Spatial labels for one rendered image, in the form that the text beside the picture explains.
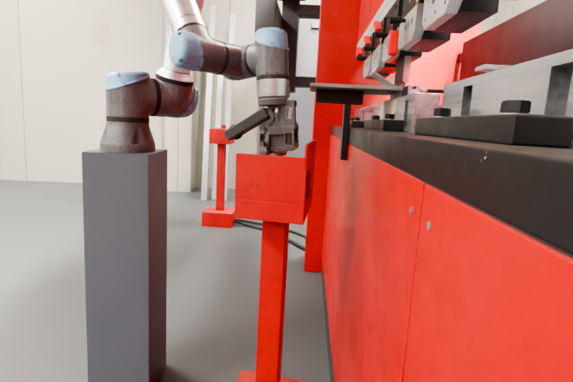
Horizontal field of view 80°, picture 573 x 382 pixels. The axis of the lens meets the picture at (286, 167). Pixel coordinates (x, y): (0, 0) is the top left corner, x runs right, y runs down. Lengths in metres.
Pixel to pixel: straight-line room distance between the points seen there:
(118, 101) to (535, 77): 0.93
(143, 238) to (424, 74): 1.62
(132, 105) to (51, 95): 3.93
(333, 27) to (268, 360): 1.61
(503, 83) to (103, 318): 1.13
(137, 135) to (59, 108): 3.89
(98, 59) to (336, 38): 3.34
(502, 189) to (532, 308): 0.07
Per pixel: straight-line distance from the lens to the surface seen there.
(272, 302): 0.93
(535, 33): 1.55
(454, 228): 0.32
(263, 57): 0.77
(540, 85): 0.47
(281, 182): 0.75
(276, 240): 0.86
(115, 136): 1.06
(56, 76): 4.95
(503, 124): 0.40
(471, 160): 0.30
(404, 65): 1.09
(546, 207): 0.23
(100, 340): 1.25
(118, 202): 1.06
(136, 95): 1.06
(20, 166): 5.23
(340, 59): 1.98
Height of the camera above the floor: 0.89
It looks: 8 degrees down
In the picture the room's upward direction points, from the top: 3 degrees clockwise
